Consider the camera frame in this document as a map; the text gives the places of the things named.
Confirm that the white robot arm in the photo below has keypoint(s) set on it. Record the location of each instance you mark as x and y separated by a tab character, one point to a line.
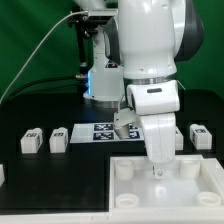
137	44

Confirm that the white marker sheet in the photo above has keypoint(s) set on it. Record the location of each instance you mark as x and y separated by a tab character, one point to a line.
102	132

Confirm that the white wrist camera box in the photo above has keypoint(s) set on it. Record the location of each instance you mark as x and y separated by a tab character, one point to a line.
153	98

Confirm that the white square tabletop part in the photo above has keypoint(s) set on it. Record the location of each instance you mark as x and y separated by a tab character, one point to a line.
186	184

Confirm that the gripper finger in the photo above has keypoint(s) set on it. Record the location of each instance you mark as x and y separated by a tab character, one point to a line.
158	171

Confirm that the white obstacle fixture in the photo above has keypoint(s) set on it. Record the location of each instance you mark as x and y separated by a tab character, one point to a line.
217	177
2	176

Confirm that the white obstacle fixture right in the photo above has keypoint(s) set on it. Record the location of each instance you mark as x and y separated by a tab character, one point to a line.
217	177

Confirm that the white obstacle fixture left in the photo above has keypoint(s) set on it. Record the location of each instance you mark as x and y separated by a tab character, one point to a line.
2	176

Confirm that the black camera on stand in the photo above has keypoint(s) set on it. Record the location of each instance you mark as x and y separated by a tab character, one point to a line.
86	24

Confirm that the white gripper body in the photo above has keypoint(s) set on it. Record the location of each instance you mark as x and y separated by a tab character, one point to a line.
159	133

